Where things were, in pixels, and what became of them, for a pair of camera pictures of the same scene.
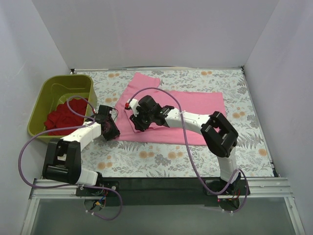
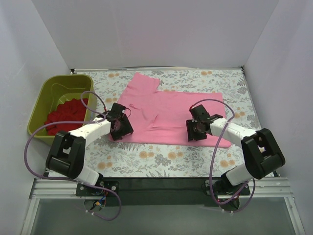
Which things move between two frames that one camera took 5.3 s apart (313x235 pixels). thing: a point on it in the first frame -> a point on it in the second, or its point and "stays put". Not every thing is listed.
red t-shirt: [61, 118] stays put
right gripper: [138, 120] -> [193, 129]
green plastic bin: [57, 89] stays put
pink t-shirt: [141, 85] stays put
